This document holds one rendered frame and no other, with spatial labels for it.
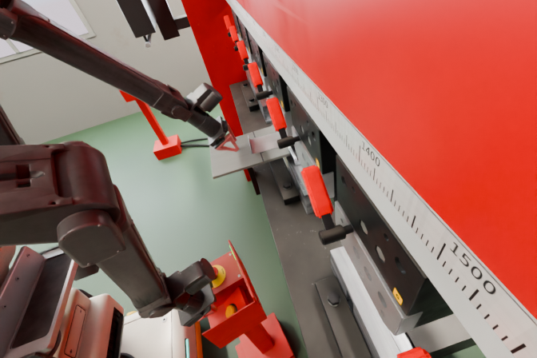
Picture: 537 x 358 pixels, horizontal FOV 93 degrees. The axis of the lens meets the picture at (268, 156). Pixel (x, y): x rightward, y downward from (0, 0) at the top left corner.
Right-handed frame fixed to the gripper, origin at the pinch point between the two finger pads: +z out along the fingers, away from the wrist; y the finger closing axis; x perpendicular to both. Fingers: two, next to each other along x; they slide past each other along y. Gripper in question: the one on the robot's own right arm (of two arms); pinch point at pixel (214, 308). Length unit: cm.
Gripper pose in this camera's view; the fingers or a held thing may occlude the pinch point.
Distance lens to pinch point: 84.2
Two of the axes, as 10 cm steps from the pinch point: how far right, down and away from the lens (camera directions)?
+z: 4.0, 6.1, 6.9
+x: -4.6, -5.2, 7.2
